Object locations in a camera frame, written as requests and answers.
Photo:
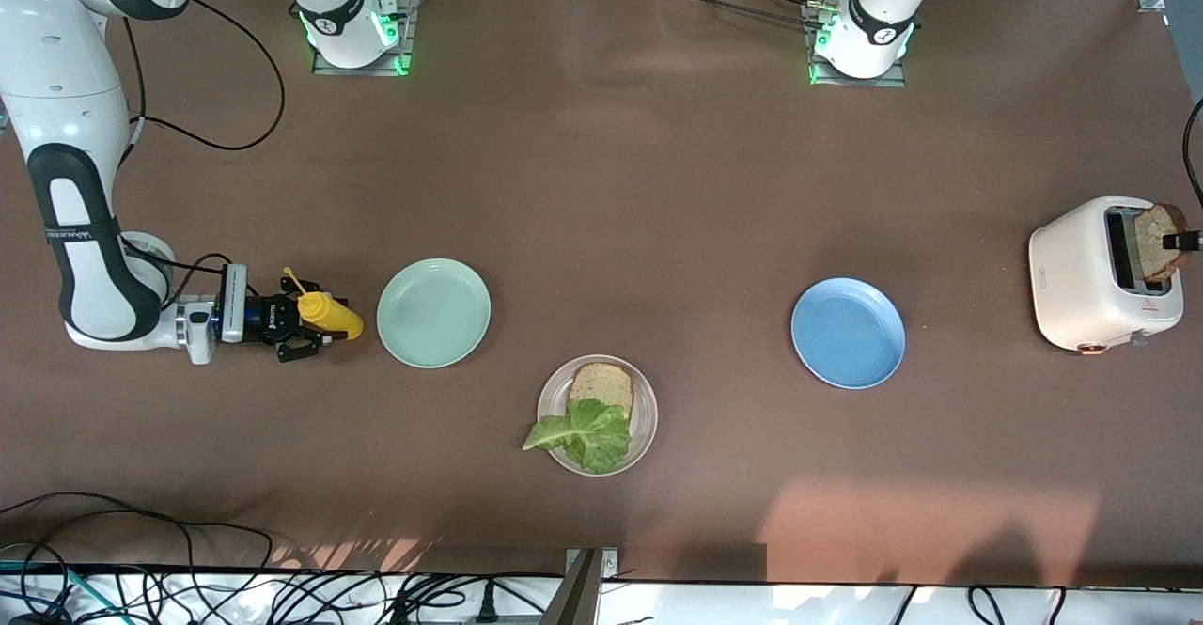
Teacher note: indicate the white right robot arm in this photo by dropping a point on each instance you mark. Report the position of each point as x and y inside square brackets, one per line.
[56, 80]

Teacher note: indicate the black power plug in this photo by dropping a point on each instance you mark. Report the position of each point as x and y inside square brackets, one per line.
[487, 606]

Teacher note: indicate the beige plate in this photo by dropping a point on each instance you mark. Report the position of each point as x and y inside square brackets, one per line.
[644, 418]

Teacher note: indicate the brown bread slice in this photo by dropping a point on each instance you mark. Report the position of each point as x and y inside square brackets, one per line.
[1151, 249]
[606, 382]

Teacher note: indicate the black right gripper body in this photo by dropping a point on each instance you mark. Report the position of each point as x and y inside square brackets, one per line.
[262, 319]

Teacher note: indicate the green lettuce leaf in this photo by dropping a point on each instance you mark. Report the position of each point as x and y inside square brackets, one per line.
[592, 437]

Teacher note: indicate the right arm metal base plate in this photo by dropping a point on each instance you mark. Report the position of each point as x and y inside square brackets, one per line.
[408, 33]

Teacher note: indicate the blue plate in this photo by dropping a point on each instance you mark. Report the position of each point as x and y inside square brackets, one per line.
[848, 334]

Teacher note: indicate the pale green plate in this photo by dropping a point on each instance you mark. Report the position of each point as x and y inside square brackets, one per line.
[433, 313]

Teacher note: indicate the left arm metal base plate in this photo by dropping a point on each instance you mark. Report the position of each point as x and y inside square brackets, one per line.
[893, 82]

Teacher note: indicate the white toaster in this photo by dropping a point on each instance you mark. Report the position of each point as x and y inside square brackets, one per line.
[1071, 277]

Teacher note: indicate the yellow mustard squeeze bottle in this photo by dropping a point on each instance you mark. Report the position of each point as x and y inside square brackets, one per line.
[331, 315]

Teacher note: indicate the aluminium table edge post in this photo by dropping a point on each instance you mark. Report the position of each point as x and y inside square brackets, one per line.
[578, 597]

